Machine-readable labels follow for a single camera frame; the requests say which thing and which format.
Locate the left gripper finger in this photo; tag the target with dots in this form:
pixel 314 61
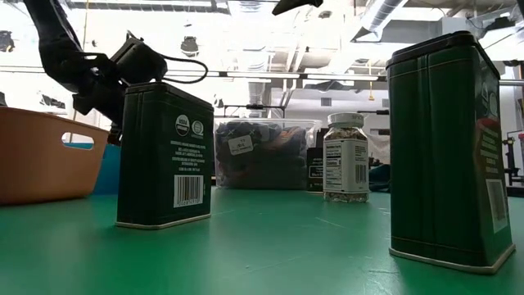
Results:
pixel 115 134

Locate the dark green spice tin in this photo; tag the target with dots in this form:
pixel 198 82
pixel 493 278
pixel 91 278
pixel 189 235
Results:
pixel 438 155
pixel 163 155

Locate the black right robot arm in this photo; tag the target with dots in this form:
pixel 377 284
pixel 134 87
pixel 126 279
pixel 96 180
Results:
pixel 292 5

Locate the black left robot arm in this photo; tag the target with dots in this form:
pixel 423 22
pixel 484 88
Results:
pixel 57 45

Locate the teal plastic basket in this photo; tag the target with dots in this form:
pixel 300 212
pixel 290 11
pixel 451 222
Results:
pixel 108 172

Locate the orange plastic basket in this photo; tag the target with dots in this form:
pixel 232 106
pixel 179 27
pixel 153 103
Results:
pixel 37 160

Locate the clear plastic storage bin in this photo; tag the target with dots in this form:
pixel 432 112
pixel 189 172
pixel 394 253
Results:
pixel 266 164

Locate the small black spice tin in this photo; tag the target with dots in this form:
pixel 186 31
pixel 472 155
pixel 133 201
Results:
pixel 315 170

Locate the white lid spice jar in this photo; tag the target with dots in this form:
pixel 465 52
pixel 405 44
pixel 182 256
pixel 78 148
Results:
pixel 346 164

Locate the dark green cloth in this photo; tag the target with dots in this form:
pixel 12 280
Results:
pixel 378 178

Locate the black neighbouring robot equipment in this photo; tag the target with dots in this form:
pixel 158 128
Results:
pixel 511 164

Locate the silver ventilation duct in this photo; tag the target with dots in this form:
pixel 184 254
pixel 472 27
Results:
pixel 378 16

